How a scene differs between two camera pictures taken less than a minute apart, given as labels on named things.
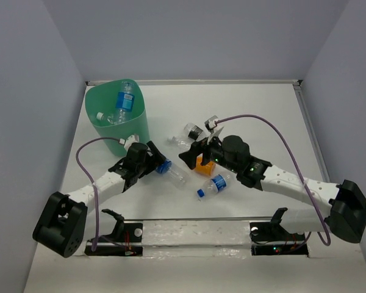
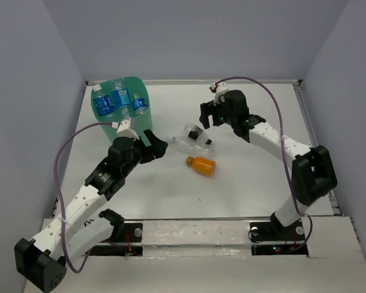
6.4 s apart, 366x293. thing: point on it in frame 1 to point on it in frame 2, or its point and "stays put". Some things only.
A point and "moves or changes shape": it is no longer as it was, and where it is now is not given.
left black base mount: x=125 y=239 stays put
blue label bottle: x=124 y=102 moves or changes shape
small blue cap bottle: x=213 y=185 to x=139 y=105
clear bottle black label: x=196 y=132 stays put
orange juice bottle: x=207 y=170 stays put
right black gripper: x=189 y=157 to x=207 y=108
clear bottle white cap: x=112 y=118 to x=192 y=148
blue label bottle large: x=178 y=176 to x=104 y=102
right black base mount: x=270 y=238 stays put
